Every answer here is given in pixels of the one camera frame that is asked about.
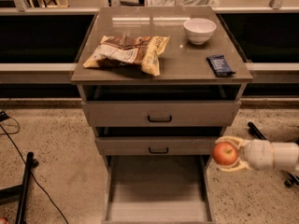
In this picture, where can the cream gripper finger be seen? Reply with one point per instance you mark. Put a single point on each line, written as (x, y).
(232, 140)
(239, 165)

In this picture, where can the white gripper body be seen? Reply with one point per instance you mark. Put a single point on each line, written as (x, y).
(258, 154)

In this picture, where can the red apple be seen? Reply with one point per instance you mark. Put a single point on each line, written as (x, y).
(224, 153)

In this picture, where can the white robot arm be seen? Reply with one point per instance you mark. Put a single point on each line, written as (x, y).
(286, 156)

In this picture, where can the grey drawer cabinet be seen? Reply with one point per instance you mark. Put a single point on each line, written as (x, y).
(185, 74)

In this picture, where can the bottom grey open drawer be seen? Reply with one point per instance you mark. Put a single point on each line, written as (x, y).
(157, 190)

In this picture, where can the middle grey drawer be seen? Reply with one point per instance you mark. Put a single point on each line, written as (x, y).
(173, 145)

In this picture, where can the top grey drawer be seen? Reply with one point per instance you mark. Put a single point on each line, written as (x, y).
(160, 113)

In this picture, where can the dark blue snack bar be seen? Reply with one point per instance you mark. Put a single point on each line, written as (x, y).
(219, 66)

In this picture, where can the white ceramic bowl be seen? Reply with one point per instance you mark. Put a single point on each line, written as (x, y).
(199, 30)

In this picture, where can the yellow chip bag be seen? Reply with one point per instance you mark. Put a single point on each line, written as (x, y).
(142, 51)

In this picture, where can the black stand leg left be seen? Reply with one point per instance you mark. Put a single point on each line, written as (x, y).
(19, 193)

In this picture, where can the red object at corner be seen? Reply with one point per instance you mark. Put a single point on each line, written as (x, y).
(3, 220)

